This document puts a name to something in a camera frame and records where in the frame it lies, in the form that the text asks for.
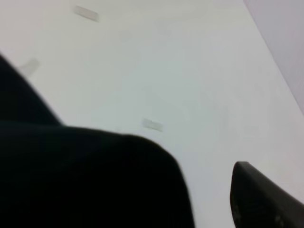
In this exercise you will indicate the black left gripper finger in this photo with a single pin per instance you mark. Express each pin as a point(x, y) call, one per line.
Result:
point(257, 202)

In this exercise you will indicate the black short sleeve t-shirt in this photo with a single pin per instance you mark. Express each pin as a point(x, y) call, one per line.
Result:
point(56, 176)

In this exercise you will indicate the clear tape strip front right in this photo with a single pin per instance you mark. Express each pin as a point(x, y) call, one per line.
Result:
point(149, 124)

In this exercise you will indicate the clear tape strip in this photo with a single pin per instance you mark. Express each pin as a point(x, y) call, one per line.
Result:
point(30, 67)
point(149, 124)
point(86, 13)

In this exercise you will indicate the clear tape strip front left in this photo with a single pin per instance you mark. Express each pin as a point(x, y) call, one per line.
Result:
point(30, 67)

